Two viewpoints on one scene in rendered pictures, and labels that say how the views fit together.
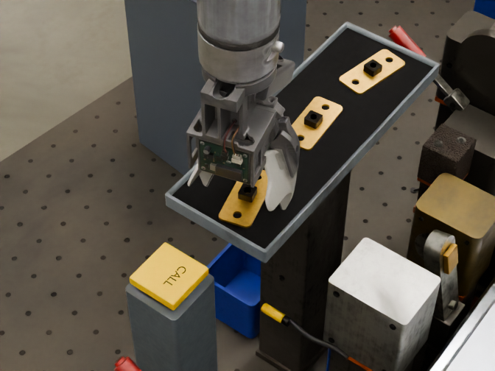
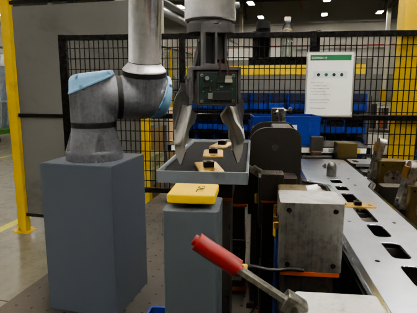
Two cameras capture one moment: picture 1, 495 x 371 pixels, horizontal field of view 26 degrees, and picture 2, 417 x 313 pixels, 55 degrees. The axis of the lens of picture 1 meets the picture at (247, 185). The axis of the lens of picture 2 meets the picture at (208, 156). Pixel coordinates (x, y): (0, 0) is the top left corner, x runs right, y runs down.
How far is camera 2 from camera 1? 0.86 m
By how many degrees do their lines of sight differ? 46
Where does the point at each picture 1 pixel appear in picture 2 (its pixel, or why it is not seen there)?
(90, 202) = not seen: outside the picture
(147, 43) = (59, 218)
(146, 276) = (180, 191)
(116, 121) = (30, 303)
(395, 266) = (307, 192)
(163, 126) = (71, 280)
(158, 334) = not seen: hidden behind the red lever
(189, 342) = not seen: hidden behind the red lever
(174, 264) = (193, 186)
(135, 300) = (174, 217)
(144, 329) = (182, 252)
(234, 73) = (221, 9)
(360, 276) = (295, 198)
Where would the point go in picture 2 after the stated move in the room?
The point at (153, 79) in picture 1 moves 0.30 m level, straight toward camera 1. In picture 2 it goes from (64, 244) to (111, 292)
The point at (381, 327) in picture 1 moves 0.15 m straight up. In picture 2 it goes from (326, 219) to (331, 124)
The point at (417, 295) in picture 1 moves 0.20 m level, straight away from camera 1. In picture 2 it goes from (333, 197) to (281, 172)
